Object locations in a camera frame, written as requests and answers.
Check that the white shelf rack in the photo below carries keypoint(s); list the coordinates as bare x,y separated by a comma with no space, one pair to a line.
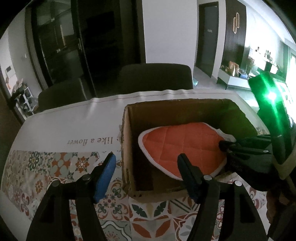
26,103

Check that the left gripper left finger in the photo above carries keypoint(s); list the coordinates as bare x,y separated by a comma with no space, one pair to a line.
52,220

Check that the brown cardboard box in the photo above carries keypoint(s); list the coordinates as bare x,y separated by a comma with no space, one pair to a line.
143,181

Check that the dark chair far left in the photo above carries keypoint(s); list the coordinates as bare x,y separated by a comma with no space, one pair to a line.
64,93

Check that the patterned tile tablecloth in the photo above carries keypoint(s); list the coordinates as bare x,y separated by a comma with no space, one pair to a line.
65,143

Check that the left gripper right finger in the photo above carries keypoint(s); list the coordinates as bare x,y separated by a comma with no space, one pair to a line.
241,220

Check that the dark chair behind table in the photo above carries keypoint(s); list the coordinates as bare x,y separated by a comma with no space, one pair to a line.
154,77

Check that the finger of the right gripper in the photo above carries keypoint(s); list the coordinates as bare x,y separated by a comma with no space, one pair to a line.
255,149

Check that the white tv cabinet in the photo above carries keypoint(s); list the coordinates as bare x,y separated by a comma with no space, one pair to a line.
232,81

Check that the orange quilted pot holder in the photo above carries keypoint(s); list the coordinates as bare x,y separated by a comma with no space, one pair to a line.
199,141

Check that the gold wall ornament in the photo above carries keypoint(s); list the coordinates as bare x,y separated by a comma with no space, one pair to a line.
236,23

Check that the dark double glass door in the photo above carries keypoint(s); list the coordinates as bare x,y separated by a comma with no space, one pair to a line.
92,40

